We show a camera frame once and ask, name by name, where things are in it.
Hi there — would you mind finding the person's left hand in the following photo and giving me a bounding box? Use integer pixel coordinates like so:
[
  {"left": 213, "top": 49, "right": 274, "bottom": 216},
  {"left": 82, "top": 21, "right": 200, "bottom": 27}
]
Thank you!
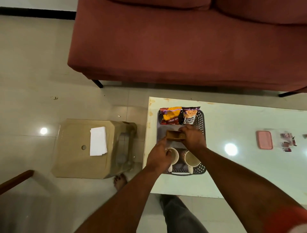
[{"left": 146, "top": 137, "right": 173, "bottom": 172}]

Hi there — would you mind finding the person's right hand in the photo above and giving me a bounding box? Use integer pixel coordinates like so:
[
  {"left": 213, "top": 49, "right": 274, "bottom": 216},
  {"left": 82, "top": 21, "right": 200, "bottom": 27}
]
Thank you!
[{"left": 179, "top": 124, "right": 207, "bottom": 154}]

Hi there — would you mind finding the small brown cardboard box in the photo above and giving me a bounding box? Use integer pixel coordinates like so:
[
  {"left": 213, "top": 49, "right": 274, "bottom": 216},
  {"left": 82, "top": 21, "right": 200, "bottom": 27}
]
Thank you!
[{"left": 166, "top": 130, "right": 186, "bottom": 142}]

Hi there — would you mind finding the person's right forearm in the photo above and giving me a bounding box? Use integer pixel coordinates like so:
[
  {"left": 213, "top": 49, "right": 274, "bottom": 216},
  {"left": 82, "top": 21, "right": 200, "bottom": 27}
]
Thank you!
[{"left": 191, "top": 146, "right": 305, "bottom": 233}]

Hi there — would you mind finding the person's left forearm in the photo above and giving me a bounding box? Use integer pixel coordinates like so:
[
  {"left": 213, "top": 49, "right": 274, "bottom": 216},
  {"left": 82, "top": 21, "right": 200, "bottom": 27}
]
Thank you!
[{"left": 74, "top": 165, "right": 169, "bottom": 233}]

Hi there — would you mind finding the white cup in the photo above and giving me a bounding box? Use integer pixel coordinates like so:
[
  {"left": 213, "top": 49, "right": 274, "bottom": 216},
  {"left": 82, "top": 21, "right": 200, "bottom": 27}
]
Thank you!
[
  {"left": 165, "top": 148, "right": 180, "bottom": 173},
  {"left": 183, "top": 150, "right": 201, "bottom": 174}
]

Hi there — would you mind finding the white and purple peanut packet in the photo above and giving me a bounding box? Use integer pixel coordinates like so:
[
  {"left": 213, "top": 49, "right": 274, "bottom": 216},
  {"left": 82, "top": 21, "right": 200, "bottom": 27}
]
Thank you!
[{"left": 182, "top": 107, "right": 201, "bottom": 125}]

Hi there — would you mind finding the dark perforated plastic tray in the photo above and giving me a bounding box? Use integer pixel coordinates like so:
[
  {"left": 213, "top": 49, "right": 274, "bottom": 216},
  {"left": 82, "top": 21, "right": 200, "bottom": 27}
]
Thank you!
[{"left": 157, "top": 108, "right": 207, "bottom": 176}]

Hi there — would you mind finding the yellow and red snack packet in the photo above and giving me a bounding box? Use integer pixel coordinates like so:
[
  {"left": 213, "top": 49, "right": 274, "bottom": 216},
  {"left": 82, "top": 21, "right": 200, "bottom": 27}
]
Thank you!
[{"left": 160, "top": 107, "right": 183, "bottom": 125}]

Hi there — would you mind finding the person's bare foot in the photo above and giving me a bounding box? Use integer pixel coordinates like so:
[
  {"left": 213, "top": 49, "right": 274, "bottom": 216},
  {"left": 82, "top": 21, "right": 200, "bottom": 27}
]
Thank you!
[{"left": 113, "top": 173, "right": 128, "bottom": 191}]

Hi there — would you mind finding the white folded paper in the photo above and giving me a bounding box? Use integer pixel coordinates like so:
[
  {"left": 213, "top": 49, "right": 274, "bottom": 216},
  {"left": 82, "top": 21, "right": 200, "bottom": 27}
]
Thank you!
[{"left": 90, "top": 127, "right": 108, "bottom": 156}]

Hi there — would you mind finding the person's grey trouser leg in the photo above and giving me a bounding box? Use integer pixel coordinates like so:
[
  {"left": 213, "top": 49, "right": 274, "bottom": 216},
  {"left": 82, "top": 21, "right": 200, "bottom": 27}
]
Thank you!
[{"left": 159, "top": 194, "right": 209, "bottom": 233}]

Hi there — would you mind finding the red fabric sofa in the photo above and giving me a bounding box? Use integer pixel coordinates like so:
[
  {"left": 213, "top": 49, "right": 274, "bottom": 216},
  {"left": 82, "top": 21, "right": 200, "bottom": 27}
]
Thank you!
[{"left": 67, "top": 0, "right": 307, "bottom": 97}]

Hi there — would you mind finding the beige plastic stool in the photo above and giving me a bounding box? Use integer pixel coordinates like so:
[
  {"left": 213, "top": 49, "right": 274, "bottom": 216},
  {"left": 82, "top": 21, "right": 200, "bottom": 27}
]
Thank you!
[{"left": 51, "top": 119, "right": 138, "bottom": 179}]

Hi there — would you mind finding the clear packet of red pieces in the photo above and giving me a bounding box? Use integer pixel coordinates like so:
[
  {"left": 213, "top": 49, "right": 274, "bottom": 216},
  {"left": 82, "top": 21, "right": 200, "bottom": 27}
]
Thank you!
[{"left": 279, "top": 132, "right": 297, "bottom": 153}]

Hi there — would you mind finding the person's red sleeve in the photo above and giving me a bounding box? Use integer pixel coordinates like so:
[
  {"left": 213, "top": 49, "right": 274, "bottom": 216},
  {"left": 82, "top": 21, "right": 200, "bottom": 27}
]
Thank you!
[{"left": 263, "top": 206, "right": 307, "bottom": 233}]

